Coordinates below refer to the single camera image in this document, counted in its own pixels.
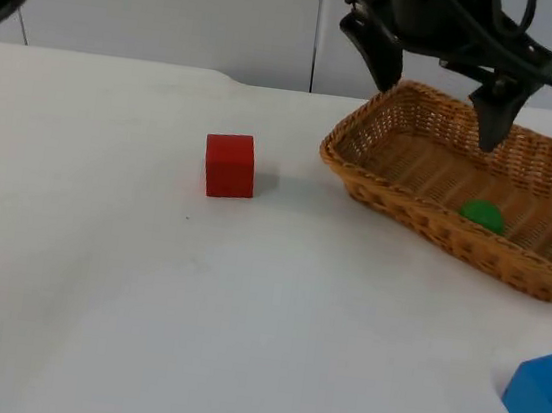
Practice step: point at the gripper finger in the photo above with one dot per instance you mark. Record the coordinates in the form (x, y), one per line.
(380, 58)
(496, 113)

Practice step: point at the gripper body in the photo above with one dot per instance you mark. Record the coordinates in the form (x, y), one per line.
(429, 24)

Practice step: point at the pale brown wicker basket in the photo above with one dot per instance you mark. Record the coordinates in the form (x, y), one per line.
(407, 202)

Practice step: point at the red cube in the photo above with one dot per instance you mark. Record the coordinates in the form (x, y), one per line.
(229, 168)

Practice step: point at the green cylinder block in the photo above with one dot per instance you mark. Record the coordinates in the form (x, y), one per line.
(481, 214)

